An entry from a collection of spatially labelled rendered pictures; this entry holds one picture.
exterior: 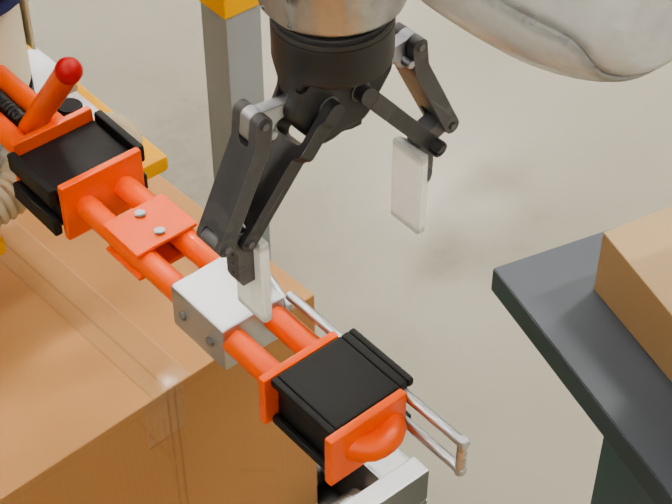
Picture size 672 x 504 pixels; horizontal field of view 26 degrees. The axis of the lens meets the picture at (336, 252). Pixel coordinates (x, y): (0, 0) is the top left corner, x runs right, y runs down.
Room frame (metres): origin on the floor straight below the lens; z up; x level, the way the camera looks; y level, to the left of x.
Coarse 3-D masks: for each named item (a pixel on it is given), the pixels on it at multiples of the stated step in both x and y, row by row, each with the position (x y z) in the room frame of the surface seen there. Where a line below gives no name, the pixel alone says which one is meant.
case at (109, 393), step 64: (0, 256) 1.15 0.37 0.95; (64, 256) 1.15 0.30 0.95; (0, 320) 1.05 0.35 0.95; (64, 320) 1.05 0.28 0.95; (128, 320) 1.05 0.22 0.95; (0, 384) 0.96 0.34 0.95; (64, 384) 0.96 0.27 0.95; (128, 384) 0.96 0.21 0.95; (192, 384) 0.98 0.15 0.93; (256, 384) 1.03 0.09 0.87; (0, 448) 0.88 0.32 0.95; (64, 448) 0.88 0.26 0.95; (128, 448) 0.92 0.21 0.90; (192, 448) 0.97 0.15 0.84; (256, 448) 1.03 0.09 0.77
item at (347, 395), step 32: (320, 352) 0.74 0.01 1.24; (352, 352) 0.74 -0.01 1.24; (288, 384) 0.71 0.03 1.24; (320, 384) 0.71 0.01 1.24; (352, 384) 0.71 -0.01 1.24; (384, 384) 0.71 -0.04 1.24; (288, 416) 0.71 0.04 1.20; (320, 416) 0.68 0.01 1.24; (352, 416) 0.68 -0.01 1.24; (384, 416) 0.69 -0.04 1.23; (320, 448) 0.68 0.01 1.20
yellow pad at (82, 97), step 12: (72, 96) 1.22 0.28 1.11; (84, 96) 1.23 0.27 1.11; (60, 108) 1.17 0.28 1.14; (72, 108) 1.17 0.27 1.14; (96, 108) 1.20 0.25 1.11; (108, 108) 1.21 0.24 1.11; (144, 144) 1.15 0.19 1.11; (156, 156) 1.13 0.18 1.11; (144, 168) 1.11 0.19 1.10; (156, 168) 1.12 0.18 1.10
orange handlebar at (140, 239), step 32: (32, 96) 1.07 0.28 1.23; (0, 128) 1.03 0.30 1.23; (128, 192) 0.94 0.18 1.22; (96, 224) 0.90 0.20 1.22; (128, 224) 0.89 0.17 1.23; (160, 224) 0.89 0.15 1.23; (192, 224) 0.89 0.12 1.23; (128, 256) 0.87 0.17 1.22; (160, 256) 0.86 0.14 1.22; (192, 256) 0.87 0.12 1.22; (160, 288) 0.83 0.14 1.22; (288, 320) 0.79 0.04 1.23; (256, 352) 0.75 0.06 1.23; (352, 448) 0.66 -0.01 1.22; (384, 448) 0.66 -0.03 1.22
